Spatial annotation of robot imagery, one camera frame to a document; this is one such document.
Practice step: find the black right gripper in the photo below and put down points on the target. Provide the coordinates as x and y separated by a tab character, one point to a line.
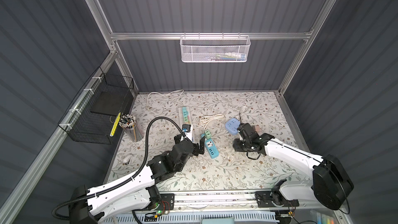
236	144

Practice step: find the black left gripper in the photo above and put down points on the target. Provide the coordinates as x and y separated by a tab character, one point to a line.
195	150

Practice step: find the teal power strip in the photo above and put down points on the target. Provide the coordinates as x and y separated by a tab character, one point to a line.
210	146

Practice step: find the white multicolour power strip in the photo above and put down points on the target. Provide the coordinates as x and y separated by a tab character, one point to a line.
181	119

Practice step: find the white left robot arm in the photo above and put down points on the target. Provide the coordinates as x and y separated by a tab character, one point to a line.
76	210

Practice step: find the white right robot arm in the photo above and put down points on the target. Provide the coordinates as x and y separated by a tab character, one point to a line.
328	182

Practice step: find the brown pink plug cube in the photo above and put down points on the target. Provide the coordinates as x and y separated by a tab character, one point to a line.
257	128

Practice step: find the blue square power socket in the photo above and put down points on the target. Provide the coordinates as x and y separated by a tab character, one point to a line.
231	126

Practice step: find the clear cup of pencils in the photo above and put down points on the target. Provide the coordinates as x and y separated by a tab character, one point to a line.
131	128

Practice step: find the yellow ruler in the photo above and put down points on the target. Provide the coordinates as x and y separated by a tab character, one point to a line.
115	125

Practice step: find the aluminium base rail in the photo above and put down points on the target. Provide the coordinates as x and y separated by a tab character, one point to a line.
217	199

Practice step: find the black wire mesh basket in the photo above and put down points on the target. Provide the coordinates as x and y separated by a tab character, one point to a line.
91	118

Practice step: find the white wire mesh basket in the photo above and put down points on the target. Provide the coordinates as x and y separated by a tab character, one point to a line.
214	48

